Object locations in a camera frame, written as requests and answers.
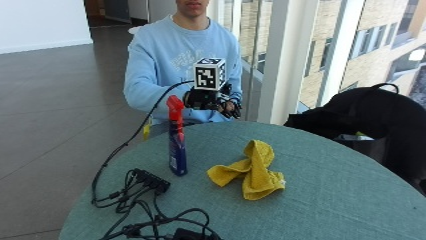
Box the blue spray bottle red trigger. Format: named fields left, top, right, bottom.
left=165, top=95, right=189, bottom=177

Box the bundle of black cables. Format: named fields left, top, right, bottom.
left=90, top=169, right=224, bottom=240

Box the black usb hub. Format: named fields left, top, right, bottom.
left=132, top=168, right=172, bottom=195

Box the the person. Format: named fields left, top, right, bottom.
left=122, top=0, right=245, bottom=135

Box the white window pillar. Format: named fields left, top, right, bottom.
left=257, top=0, right=319, bottom=126

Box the black power adapter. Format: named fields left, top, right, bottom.
left=172, top=227, right=224, bottom=240

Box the long black glove cable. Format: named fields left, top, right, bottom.
left=90, top=79, right=196, bottom=205

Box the yellow cloth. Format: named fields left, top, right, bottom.
left=206, top=139, right=286, bottom=201

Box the white cube with black markers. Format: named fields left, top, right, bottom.
left=192, top=57, right=228, bottom=92

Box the yellow tag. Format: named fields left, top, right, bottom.
left=141, top=116, right=153, bottom=141

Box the black bag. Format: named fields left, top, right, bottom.
left=284, top=82, right=426, bottom=196

